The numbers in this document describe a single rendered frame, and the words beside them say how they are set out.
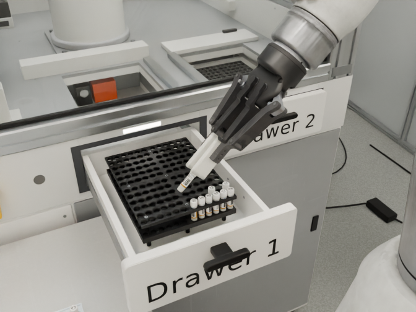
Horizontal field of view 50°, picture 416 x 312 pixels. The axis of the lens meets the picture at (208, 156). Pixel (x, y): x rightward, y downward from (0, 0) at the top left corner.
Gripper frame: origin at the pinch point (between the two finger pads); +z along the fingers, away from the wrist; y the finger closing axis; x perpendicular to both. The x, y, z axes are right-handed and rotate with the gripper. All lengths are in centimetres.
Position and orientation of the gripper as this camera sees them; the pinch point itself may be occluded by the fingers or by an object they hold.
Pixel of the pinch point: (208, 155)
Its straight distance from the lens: 72.5
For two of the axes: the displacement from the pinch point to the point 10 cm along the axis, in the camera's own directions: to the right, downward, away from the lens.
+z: -6.3, 7.7, 1.4
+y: -4.3, -4.9, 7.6
